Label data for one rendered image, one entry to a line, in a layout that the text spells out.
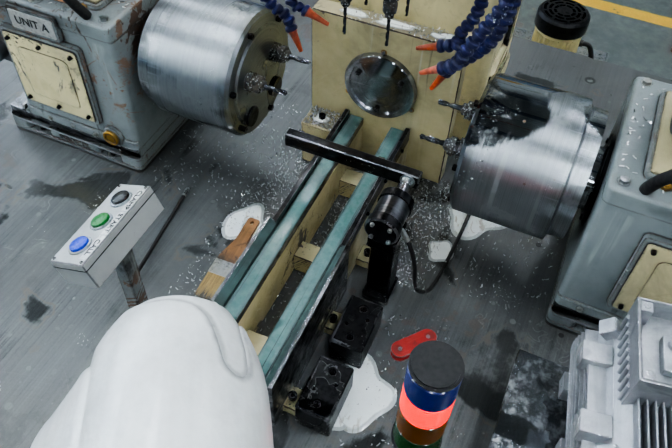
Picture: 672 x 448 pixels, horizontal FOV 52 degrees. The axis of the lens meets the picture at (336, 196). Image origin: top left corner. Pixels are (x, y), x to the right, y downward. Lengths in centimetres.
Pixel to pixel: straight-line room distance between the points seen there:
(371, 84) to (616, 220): 54
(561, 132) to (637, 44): 243
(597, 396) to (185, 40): 87
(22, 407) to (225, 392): 81
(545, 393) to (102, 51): 95
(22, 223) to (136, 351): 101
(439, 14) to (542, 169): 42
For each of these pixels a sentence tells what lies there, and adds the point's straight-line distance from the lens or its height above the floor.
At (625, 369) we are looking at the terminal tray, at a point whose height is 111.
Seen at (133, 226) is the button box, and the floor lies 105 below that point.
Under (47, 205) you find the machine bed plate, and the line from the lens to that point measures 153.
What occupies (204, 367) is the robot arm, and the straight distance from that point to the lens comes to 50.
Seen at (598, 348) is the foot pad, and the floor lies 108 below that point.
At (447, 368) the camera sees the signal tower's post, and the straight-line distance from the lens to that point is 76.
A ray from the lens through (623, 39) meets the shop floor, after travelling 355.
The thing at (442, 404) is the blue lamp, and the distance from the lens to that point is 78.
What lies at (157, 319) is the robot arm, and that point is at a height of 144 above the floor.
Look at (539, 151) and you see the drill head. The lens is 112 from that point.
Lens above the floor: 188
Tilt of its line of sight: 48 degrees down
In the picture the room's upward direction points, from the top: 2 degrees clockwise
